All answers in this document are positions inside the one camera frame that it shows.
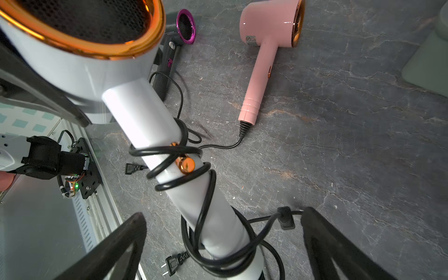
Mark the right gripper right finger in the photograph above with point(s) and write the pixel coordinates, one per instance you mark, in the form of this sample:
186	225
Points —
327	247

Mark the white hair dryer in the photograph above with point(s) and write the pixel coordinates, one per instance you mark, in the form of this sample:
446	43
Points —
102	52

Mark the pink hair dryer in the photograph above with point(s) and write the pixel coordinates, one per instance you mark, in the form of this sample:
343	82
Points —
270	25

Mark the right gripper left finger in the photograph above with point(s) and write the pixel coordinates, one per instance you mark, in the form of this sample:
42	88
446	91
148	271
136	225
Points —
117	257

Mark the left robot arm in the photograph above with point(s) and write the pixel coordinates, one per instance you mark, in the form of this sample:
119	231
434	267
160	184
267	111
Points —
38	156

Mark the green clear storage box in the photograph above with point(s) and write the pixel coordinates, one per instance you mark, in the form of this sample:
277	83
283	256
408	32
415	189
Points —
428	67

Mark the black hair dryer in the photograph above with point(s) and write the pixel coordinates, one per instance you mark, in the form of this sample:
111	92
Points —
180	30

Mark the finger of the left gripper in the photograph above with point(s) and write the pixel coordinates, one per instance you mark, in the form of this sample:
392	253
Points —
22	86

